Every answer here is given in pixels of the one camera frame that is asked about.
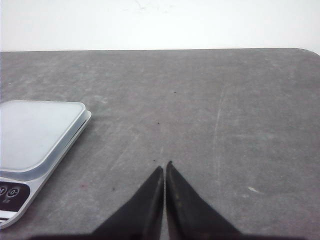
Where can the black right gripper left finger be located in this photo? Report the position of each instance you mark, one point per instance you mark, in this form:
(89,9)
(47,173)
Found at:
(141,217)

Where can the silver digital kitchen scale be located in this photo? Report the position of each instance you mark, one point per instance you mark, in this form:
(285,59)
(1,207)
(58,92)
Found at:
(35,135)

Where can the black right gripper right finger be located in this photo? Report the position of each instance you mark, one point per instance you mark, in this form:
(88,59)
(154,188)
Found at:
(189,216)

